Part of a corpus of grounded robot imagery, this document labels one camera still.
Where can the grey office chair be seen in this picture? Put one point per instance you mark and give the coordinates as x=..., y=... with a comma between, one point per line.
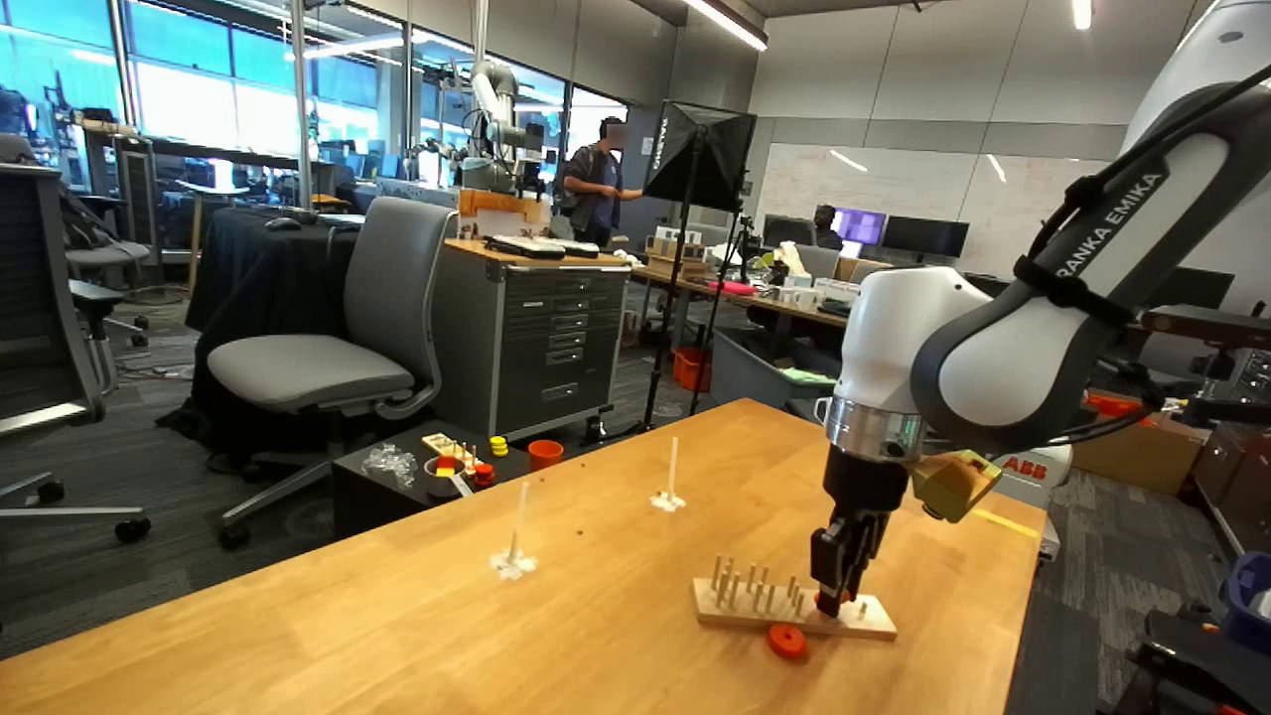
x=302, y=365

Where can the person in dark shirt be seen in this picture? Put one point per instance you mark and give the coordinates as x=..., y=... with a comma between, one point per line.
x=592, y=180

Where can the orange bucket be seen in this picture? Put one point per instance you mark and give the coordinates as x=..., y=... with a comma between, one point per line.
x=690, y=369

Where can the black computer monitor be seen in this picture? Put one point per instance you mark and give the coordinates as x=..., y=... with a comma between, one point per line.
x=1199, y=288

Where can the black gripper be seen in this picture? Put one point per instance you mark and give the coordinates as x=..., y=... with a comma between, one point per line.
x=868, y=486

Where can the white keyboard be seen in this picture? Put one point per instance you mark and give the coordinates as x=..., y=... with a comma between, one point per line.
x=530, y=243

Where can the grey drawer cabinet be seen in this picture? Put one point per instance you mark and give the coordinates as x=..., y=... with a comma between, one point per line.
x=530, y=339

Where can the black cloth covered desk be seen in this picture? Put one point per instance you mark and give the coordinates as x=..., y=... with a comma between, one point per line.
x=264, y=273

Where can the cardboard box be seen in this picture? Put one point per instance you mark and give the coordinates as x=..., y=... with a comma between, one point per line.
x=1147, y=459

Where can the black mesh office chair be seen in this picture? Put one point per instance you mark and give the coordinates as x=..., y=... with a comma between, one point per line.
x=34, y=290

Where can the wooden peg stand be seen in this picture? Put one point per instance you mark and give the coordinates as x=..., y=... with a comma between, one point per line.
x=742, y=618

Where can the blue bin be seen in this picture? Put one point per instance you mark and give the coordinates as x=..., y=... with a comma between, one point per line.
x=1253, y=600

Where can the wooden crate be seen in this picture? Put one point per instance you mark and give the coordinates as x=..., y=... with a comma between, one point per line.
x=501, y=213

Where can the low black table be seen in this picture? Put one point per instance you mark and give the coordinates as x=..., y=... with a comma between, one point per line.
x=400, y=496

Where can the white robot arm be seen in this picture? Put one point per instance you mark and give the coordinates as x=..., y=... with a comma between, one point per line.
x=1007, y=369

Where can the tan wooden blocks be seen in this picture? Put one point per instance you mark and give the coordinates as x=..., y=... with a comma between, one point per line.
x=443, y=445

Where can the white ABB robot base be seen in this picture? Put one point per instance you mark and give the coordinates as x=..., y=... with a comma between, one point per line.
x=1040, y=478

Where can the orange bowl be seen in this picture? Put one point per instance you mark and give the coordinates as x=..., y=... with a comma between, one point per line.
x=545, y=453

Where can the purple lit monitor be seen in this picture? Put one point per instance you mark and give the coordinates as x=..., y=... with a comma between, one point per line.
x=861, y=229

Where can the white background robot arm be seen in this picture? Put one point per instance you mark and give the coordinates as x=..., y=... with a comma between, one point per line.
x=493, y=132

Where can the black softbox light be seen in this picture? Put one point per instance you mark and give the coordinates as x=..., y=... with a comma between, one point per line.
x=709, y=163

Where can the yellow tape strip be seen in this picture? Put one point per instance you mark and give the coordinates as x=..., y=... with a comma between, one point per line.
x=1020, y=527

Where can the clear plastic bag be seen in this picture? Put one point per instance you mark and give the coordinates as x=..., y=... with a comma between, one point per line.
x=391, y=461

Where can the red yellow toy pieces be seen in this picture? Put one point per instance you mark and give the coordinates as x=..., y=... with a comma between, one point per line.
x=478, y=475

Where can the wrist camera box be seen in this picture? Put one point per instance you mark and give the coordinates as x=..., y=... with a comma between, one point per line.
x=955, y=486

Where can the clear wine glass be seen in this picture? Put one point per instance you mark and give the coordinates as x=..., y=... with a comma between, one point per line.
x=669, y=502
x=516, y=565

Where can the yellow cube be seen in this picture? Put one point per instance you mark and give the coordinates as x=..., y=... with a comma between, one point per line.
x=498, y=445

